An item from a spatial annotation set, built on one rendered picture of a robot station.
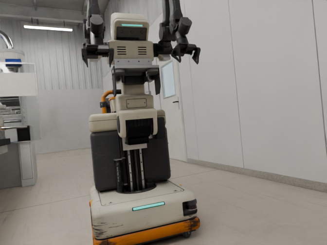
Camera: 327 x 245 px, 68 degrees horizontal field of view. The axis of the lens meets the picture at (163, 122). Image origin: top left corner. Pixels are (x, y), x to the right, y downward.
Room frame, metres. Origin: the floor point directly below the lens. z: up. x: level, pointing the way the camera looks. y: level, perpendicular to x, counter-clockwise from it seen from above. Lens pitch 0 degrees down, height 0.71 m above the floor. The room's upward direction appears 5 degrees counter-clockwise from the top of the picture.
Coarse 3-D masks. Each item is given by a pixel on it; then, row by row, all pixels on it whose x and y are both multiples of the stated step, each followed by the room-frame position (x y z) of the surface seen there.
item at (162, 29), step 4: (164, 0) 1.39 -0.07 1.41; (168, 0) 1.39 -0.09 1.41; (164, 4) 1.39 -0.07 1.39; (168, 4) 1.39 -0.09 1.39; (164, 8) 1.40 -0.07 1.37; (168, 8) 1.39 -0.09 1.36; (164, 12) 1.40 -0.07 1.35; (168, 12) 1.40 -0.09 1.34; (164, 16) 1.40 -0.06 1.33; (168, 16) 1.40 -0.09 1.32; (164, 20) 1.40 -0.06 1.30; (168, 20) 1.40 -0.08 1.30; (160, 24) 1.42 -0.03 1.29; (164, 24) 1.40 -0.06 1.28; (168, 24) 1.42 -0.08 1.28; (160, 28) 1.42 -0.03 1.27; (164, 28) 1.39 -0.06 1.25; (160, 32) 1.43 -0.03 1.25; (164, 32) 1.39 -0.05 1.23; (160, 36) 1.44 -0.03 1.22; (164, 36) 1.40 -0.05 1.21; (164, 40) 1.44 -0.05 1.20
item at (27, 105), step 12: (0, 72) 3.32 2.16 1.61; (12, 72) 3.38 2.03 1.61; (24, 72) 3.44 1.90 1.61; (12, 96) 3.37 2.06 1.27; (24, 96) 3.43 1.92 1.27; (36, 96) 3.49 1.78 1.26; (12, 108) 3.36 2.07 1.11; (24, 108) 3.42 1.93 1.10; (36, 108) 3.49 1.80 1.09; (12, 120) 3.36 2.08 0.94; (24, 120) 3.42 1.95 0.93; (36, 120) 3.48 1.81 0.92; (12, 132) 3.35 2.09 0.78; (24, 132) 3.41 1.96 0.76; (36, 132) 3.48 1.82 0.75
